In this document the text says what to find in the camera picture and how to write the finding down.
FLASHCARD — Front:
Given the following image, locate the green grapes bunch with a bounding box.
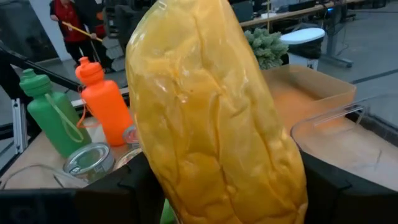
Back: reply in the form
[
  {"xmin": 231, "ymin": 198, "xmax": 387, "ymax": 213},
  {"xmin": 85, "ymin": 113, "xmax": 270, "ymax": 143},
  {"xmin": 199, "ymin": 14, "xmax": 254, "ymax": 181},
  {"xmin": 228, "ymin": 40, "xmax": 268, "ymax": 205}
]
[{"xmin": 244, "ymin": 27, "xmax": 290, "ymax": 70}]

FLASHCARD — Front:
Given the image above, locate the green water bottle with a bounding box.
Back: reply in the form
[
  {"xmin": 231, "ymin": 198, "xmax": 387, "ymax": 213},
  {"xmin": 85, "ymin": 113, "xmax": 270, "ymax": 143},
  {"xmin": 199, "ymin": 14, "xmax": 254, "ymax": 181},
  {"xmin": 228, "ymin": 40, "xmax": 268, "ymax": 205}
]
[{"xmin": 19, "ymin": 68, "xmax": 93, "ymax": 159}]

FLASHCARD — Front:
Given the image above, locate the wooden office desk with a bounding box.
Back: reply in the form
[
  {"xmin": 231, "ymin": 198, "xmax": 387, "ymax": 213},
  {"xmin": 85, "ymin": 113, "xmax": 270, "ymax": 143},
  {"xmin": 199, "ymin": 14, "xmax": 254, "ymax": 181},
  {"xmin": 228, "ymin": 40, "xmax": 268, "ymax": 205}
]
[{"xmin": 238, "ymin": 0, "xmax": 368, "ymax": 68}]

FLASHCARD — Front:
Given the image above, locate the person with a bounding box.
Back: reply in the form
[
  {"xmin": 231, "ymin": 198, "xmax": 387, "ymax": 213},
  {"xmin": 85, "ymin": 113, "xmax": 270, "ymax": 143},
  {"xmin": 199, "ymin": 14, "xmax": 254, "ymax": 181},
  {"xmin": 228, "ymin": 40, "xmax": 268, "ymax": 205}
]
[{"xmin": 49, "ymin": 0, "xmax": 108, "ymax": 68}]

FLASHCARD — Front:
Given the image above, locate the silver aluminium bracket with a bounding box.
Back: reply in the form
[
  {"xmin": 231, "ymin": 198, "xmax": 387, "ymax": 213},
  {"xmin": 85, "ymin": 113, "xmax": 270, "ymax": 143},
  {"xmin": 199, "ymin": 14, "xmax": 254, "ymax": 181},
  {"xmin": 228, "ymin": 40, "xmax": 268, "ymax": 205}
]
[{"xmin": 11, "ymin": 98, "xmax": 29, "ymax": 155}]

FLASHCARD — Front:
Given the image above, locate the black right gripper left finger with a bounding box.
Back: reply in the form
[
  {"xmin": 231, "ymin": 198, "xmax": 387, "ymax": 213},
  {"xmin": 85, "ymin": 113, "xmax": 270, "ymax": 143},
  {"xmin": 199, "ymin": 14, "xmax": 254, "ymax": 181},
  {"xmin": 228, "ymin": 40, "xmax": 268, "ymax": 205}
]
[{"xmin": 76, "ymin": 152, "xmax": 165, "ymax": 224}]

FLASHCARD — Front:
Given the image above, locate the yellow broom handle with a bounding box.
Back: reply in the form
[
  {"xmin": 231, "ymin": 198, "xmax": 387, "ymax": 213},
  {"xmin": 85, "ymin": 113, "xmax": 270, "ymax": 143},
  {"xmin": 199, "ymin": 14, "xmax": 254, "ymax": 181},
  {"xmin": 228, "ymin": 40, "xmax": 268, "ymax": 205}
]
[{"xmin": 61, "ymin": 21, "xmax": 104, "ymax": 43}]

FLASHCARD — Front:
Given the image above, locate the orange water bottle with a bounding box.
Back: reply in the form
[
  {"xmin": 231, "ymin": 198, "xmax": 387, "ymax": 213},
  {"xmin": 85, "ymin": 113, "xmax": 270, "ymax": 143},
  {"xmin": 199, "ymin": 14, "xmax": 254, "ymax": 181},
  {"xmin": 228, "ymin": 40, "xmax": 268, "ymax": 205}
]
[{"xmin": 75, "ymin": 56, "xmax": 134, "ymax": 147}]

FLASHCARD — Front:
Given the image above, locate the white-lidded trash can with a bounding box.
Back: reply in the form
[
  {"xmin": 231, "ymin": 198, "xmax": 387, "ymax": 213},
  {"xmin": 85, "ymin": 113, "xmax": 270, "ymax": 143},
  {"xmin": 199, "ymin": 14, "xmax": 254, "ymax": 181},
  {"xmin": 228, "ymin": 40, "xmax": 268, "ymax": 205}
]
[{"xmin": 280, "ymin": 27, "xmax": 326, "ymax": 71}]

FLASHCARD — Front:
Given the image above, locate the clear plastic bin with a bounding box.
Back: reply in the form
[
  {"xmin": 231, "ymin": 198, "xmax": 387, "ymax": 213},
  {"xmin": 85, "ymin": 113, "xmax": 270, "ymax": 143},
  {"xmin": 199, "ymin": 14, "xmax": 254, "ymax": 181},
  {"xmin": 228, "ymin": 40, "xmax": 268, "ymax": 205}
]
[{"xmin": 0, "ymin": 93, "xmax": 398, "ymax": 192}]

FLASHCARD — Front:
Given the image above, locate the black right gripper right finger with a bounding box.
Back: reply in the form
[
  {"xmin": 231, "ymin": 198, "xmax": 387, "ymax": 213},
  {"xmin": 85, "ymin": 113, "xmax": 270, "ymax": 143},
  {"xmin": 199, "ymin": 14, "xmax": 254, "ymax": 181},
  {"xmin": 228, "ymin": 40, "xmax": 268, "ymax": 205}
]
[{"xmin": 300, "ymin": 151, "xmax": 398, "ymax": 224}]

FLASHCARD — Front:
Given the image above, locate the blue label tuna can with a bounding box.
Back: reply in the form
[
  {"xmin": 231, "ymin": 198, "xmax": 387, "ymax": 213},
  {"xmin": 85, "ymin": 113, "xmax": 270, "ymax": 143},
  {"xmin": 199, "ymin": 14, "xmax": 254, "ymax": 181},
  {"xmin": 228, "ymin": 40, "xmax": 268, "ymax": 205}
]
[{"xmin": 112, "ymin": 146, "xmax": 143, "ymax": 171}]

